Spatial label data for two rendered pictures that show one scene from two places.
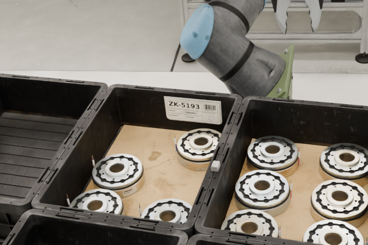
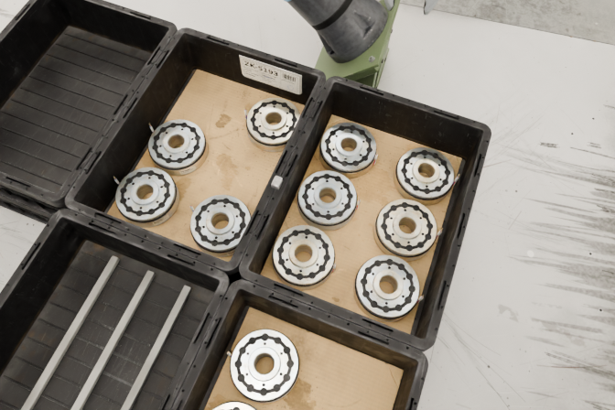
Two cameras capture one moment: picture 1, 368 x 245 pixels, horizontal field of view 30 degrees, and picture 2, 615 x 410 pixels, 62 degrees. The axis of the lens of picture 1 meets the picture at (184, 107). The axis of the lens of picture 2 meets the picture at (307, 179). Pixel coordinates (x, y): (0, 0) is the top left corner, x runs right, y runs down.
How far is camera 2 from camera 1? 0.60 m
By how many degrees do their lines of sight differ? 28
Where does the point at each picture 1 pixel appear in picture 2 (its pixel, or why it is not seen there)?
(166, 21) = not seen: outside the picture
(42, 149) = (104, 89)
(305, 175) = (377, 178)
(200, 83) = not seen: outside the picture
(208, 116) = (287, 84)
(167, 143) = (240, 104)
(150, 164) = (217, 133)
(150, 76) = not seen: outside the picture
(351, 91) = (452, 39)
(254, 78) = (348, 36)
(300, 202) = (365, 215)
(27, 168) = (83, 114)
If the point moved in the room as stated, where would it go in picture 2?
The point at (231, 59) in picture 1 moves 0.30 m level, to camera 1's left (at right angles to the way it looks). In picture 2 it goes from (326, 11) to (171, 6)
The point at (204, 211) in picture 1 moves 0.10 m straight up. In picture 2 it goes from (253, 248) to (247, 223)
